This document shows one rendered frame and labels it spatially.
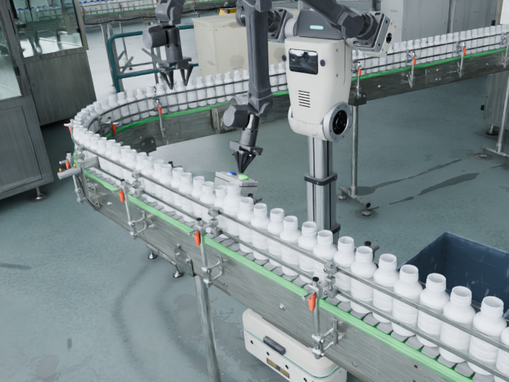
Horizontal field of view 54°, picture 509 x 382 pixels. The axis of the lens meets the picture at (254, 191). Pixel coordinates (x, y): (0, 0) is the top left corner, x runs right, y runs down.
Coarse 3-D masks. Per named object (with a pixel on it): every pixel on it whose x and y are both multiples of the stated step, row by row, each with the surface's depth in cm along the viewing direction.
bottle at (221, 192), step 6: (222, 186) 154; (216, 192) 152; (222, 192) 151; (216, 198) 154; (222, 198) 152; (216, 204) 152; (222, 204) 152; (222, 210) 152; (222, 216) 153; (222, 222) 154; (222, 228) 155; (222, 234) 156
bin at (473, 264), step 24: (432, 240) 157; (456, 240) 159; (408, 264) 148; (432, 264) 161; (456, 264) 162; (480, 264) 156; (504, 264) 150; (480, 288) 159; (504, 288) 152; (504, 312) 155
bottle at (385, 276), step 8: (384, 256) 114; (392, 256) 113; (384, 264) 111; (392, 264) 111; (376, 272) 114; (384, 272) 112; (392, 272) 112; (376, 280) 113; (384, 280) 112; (392, 280) 112; (392, 288) 112; (376, 296) 115; (384, 296) 113; (376, 304) 116; (384, 304) 114; (392, 304) 114; (384, 312) 115; (384, 320) 116
